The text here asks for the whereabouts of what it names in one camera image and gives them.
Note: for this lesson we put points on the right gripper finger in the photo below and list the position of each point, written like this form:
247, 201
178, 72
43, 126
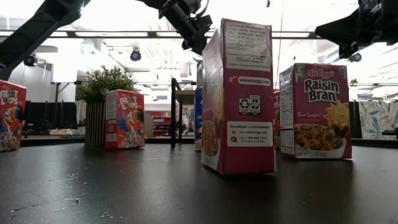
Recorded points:
342, 29

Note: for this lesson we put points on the pink Raisin Bran cereal box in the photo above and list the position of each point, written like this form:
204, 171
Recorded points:
245, 102
320, 109

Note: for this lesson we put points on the blue Frosted Flakes cereal box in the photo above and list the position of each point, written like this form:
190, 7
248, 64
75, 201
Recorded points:
198, 109

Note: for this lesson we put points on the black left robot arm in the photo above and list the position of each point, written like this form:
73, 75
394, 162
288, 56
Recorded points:
37, 28

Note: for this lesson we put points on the black ceiling spotlight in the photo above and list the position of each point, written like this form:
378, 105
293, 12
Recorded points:
30, 60
135, 55
355, 57

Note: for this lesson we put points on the black partition panel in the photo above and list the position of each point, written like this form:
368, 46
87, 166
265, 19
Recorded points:
46, 115
355, 119

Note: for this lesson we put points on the floral print screen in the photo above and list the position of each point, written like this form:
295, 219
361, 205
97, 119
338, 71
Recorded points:
376, 119

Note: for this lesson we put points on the storage rack with coloured bins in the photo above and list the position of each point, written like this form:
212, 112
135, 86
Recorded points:
161, 124

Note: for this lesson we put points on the green plant in striped pot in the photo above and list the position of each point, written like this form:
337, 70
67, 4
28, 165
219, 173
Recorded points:
102, 82

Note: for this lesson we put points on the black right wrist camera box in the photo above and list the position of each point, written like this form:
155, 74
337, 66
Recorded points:
347, 49

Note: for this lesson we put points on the wooden shelf with black frame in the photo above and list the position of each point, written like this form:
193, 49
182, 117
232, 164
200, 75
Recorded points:
173, 118

